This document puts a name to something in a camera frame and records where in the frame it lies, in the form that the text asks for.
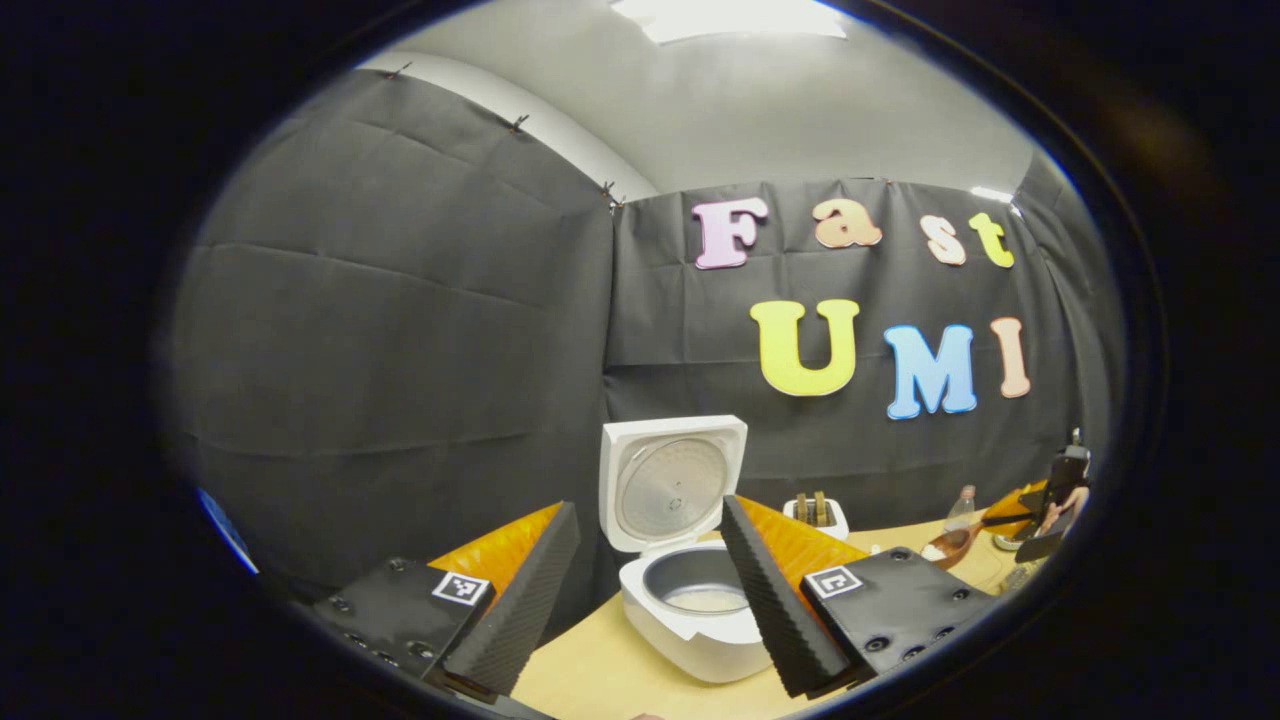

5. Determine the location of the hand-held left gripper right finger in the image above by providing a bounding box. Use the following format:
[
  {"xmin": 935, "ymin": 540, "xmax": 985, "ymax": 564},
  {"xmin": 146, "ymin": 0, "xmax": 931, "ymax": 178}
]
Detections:
[{"xmin": 720, "ymin": 495, "xmax": 1001, "ymax": 699}]

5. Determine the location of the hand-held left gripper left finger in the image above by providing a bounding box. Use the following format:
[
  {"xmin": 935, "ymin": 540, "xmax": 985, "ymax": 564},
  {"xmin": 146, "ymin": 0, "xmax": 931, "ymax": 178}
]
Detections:
[{"xmin": 310, "ymin": 500, "xmax": 581, "ymax": 701}]

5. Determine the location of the brown wooden spoon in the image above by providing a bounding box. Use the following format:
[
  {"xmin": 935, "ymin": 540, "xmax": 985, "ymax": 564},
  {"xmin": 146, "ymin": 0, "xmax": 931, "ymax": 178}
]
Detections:
[{"xmin": 922, "ymin": 512, "xmax": 1031, "ymax": 571}]

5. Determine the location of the white rice cooker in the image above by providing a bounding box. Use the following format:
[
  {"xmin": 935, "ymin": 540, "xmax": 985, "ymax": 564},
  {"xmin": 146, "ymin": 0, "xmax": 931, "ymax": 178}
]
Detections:
[{"xmin": 600, "ymin": 415, "xmax": 776, "ymax": 685}]

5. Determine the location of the white toaster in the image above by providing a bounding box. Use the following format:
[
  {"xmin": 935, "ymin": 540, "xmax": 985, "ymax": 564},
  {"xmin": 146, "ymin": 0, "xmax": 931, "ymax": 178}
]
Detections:
[{"xmin": 782, "ymin": 492, "xmax": 851, "ymax": 542}]

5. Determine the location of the black backdrop cloth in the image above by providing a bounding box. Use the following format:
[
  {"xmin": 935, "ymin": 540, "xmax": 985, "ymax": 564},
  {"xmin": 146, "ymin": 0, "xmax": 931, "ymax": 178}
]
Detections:
[{"xmin": 160, "ymin": 68, "xmax": 1126, "ymax": 621}]

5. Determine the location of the ceiling light panel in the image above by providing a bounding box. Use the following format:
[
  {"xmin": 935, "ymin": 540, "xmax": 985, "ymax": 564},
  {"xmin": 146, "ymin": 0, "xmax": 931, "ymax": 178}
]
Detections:
[{"xmin": 610, "ymin": 0, "xmax": 847, "ymax": 44}]

